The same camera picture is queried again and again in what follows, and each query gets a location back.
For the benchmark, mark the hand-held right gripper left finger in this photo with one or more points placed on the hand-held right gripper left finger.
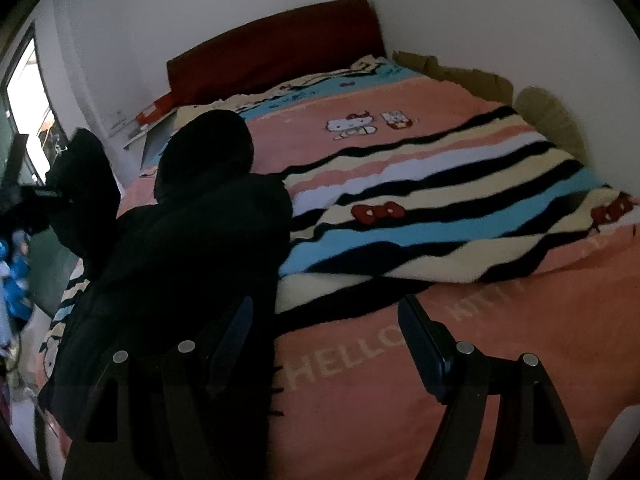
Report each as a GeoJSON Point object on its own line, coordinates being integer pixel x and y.
{"type": "Point", "coordinates": [234, 347]}

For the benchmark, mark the pile of plastic packaging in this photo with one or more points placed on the pile of plastic packaging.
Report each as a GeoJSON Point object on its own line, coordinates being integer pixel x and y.
{"type": "Point", "coordinates": [12, 280]}

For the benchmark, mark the black jacket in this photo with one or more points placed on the black jacket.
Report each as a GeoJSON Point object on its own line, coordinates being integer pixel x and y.
{"type": "Point", "coordinates": [200, 240]}

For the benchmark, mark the white object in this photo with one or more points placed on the white object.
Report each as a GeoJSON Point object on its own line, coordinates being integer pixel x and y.
{"type": "Point", "coordinates": [622, 445]}

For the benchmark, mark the orange box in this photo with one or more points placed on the orange box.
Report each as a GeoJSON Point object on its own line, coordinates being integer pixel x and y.
{"type": "Point", "coordinates": [157, 110]}

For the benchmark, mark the striped cartoon printed blanket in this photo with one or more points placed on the striped cartoon printed blanket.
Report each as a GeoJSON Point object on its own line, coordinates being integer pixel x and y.
{"type": "Point", "coordinates": [450, 240]}

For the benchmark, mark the green door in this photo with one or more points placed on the green door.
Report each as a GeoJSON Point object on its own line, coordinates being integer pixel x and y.
{"type": "Point", "coordinates": [47, 275]}

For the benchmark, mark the dark red headboard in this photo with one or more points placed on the dark red headboard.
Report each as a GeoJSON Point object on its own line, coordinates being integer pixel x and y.
{"type": "Point", "coordinates": [275, 50]}

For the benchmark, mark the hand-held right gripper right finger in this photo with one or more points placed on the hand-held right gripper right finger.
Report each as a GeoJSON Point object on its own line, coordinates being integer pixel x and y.
{"type": "Point", "coordinates": [416, 341]}

